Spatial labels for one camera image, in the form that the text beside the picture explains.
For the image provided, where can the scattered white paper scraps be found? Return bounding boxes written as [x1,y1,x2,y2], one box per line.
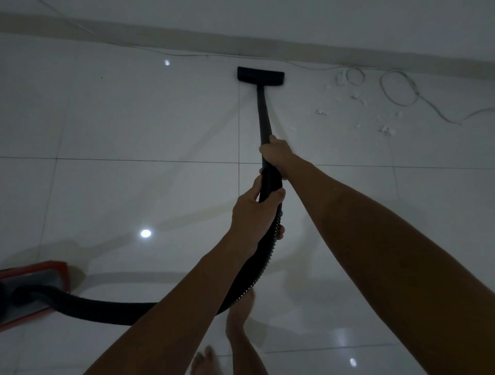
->
[315,69,405,138]

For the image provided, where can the person's left foot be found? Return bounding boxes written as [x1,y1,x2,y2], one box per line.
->
[191,345,224,375]

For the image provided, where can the person's right leg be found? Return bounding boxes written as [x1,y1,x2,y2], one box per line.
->
[225,289,269,375]

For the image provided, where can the person's right hand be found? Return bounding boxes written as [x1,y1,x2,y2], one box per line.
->
[258,135,307,181]

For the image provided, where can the person's left hand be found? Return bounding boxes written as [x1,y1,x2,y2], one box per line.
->
[227,175,287,256]

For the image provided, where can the person's left forearm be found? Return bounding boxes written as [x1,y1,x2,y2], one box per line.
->
[83,231,259,375]

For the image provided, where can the thin white cable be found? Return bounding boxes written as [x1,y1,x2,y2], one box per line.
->
[37,0,495,126]

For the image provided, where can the black vacuum wand with head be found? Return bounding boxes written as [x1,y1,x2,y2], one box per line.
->
[237,66,285,171]

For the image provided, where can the red and grey vacuum cleaner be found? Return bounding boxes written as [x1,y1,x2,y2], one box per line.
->
[0,261,71,333]

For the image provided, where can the person's right forearm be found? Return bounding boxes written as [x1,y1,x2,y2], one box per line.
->
[288,158,495,375]

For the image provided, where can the black ribbed vacuum hose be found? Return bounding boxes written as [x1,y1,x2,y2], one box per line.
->
[12,164,285,327]

